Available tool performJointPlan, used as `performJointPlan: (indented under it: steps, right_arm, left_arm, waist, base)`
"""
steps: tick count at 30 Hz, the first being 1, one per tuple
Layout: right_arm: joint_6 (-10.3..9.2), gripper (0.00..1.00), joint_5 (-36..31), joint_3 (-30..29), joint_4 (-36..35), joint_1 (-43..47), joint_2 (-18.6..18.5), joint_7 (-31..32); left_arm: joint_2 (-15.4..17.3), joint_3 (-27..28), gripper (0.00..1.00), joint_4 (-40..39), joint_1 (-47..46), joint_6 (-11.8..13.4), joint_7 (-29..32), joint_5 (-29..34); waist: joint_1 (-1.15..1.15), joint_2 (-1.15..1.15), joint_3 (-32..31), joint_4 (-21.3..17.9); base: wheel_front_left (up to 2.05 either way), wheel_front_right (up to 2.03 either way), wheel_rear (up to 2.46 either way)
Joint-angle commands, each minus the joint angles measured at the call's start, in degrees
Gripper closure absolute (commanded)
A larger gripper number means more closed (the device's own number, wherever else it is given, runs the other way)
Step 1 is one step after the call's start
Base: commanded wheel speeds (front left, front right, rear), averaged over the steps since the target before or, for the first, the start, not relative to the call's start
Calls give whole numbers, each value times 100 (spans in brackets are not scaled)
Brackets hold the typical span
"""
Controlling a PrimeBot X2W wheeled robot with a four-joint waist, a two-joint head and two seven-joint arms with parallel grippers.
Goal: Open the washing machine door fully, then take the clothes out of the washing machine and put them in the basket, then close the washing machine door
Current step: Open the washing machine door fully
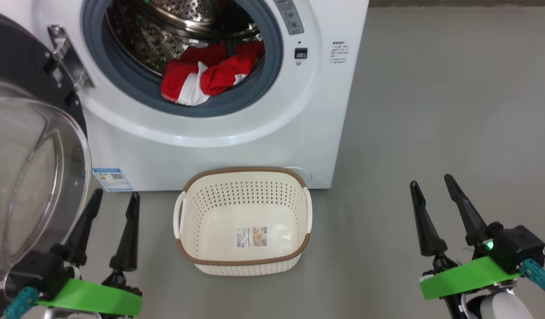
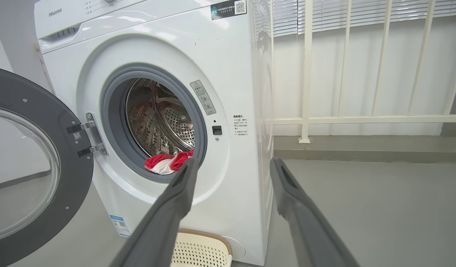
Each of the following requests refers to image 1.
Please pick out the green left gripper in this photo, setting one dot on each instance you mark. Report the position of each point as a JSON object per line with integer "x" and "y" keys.
{"x": 95, "y": 299}

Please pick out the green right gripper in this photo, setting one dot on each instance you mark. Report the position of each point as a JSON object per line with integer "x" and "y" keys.
{"x": 467, "y": 277}

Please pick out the black round glass washer door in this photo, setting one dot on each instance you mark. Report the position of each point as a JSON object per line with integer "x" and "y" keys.
{"x": 24, "y": 177}

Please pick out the red and white garment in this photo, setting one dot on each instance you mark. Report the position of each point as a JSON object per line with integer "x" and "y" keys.
{"x": 219, "y": 75}

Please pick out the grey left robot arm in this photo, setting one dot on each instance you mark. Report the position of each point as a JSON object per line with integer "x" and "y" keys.
{"x": 68, "y": 314}

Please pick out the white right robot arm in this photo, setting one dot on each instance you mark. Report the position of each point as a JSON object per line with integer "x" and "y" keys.
{"x": 498, "y": 308}

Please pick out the cream basket with brown rim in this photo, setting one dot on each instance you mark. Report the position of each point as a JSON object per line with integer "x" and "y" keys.
{"x": 246, "y": 266}

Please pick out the printed instruction label sticker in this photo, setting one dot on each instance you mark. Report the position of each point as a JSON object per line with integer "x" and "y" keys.
{"x": 251, "y": 237}

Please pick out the white washing machine body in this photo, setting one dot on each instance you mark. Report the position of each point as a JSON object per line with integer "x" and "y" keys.
{"x": 334, "y": 133}

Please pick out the metal door hinge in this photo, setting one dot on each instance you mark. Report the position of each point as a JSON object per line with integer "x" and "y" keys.
{"x": 68, "y": 57}

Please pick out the black door latch socket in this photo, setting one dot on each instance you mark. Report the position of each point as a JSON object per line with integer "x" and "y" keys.
{"x": 301, "y": 53}

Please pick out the blue energy label sticker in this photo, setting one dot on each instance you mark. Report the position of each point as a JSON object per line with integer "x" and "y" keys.
{"x": 113, "y": 179}

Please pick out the round white filter cover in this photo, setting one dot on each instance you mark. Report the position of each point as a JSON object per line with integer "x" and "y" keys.
{"x": 305, "y": 173}

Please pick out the black text sticker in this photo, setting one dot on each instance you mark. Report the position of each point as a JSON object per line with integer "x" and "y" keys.
{"x": 340, "y": 53}

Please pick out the grey skirting board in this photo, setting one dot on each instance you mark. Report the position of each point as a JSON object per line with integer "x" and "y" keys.
{"x": 454, "y": 3}

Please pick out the grey warning label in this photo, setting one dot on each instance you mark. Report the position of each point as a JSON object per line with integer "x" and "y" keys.
{"x": 290, "y": 17}

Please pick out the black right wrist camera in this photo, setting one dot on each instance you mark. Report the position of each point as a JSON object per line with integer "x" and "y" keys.
{"x": 518, "y": 248}

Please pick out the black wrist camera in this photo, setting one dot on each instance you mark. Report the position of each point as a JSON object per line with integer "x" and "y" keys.
{"x": 37, "y": 270}
{"x": 518, "y": 248}

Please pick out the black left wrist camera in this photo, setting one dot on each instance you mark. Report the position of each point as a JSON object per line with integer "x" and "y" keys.
{"x": 37, "y": 270}

